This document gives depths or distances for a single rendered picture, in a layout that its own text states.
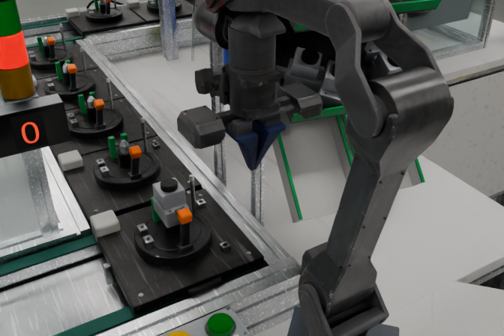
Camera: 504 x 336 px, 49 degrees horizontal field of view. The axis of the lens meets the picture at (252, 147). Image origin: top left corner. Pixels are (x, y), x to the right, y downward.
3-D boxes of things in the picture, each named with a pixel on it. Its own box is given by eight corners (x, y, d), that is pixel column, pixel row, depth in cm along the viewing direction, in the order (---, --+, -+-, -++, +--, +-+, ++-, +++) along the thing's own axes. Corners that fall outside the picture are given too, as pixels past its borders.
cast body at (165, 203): (190, 220, 97) (188, 187, 93) (167, 229, 95) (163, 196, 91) (172, 196, 103) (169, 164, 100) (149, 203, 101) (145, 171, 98)
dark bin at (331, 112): (359, 112, 97) (372, 84, 91) (290, 124, 94) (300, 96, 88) (302, 5, 112) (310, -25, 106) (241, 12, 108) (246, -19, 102)
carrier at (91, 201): (202, 192, 117) (199, 140, 111) (89, 228, 107) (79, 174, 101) (159, 142, 135) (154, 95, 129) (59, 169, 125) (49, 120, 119)
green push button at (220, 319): (238, 334, 85) (238, 325, 84) (214, 345, 83) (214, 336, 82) (226, 317, 88) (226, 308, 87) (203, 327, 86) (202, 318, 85)
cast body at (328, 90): (339, 112, 96) (351, 85, 91) (315, 105, 96) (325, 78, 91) (346, 78, 101) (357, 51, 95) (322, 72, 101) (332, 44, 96)
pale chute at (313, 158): (355, 208, 106) (365, 205, 102) (292, 223, 102) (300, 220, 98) (316, 73, 112) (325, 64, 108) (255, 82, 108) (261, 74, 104)
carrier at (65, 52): (100, 73, 172) (94, 34, 166) (19, 89, 162) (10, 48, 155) (79, 49, 190) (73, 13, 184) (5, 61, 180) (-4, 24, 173)
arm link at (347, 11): (447, 120, 48) (468, -2, 43) (375, 145, 45) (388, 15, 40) (269, 34, 70) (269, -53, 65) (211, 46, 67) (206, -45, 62)
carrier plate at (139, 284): (264, 264, 98) (264, 255, 97) (134, 316, 88) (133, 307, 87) (205, 195, 116) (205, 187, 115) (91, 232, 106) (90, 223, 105)
